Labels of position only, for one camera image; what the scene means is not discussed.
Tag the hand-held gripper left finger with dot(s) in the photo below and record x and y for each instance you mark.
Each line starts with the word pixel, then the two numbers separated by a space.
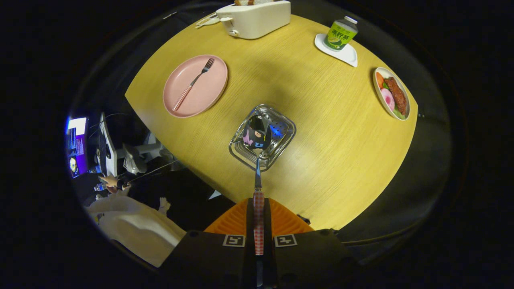
pixel 249 216

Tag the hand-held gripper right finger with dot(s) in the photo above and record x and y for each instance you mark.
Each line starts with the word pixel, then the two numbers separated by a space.
pixel 268 216

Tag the steel mesh basket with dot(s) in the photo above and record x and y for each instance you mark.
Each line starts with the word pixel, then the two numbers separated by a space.
pixel 281 140

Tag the white cloth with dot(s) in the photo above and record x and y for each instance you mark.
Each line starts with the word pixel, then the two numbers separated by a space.
pixel 132 228

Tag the white office chair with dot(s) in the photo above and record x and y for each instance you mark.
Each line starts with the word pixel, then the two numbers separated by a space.
pixel 134 158

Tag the pink plate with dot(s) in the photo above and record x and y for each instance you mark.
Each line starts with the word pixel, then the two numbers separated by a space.
pixel 209 88

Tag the white monitor back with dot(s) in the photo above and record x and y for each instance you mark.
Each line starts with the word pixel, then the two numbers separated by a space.
pixel 107 148

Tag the plate of food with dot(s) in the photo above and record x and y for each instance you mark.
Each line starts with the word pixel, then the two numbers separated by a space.
pixel 395 94

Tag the white coaster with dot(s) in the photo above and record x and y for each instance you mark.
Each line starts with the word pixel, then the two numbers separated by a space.
pixel 349 57

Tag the lit computer monitor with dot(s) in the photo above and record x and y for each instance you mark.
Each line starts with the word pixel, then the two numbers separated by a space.
pixel 77 148

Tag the green label drink bottle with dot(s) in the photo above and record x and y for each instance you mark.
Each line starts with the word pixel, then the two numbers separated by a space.
pixel 339 36

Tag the white toaster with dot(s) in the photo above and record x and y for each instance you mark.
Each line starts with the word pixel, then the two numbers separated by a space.
pixel 261 20

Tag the white compartment condiment dish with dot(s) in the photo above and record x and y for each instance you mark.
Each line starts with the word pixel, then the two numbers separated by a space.
pixel 207 22

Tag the silver metal clip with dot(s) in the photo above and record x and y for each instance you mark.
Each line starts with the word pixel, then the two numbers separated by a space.
pixel 169 15

